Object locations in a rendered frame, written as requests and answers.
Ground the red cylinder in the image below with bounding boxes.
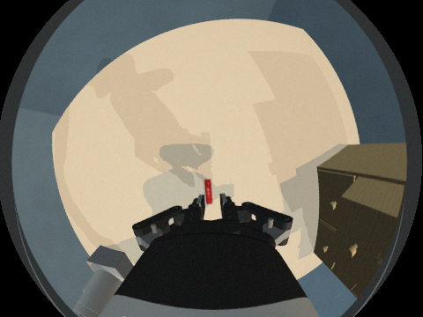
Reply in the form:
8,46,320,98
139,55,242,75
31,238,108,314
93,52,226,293
204,179,212,205

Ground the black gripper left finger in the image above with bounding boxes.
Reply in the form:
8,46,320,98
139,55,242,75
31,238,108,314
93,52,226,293
132,195,205,251

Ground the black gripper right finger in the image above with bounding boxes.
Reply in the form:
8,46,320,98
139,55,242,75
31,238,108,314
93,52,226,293
220,193,293,246

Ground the brown chest of drawers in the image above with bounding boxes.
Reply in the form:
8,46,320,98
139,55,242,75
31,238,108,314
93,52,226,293
316,143,407,298

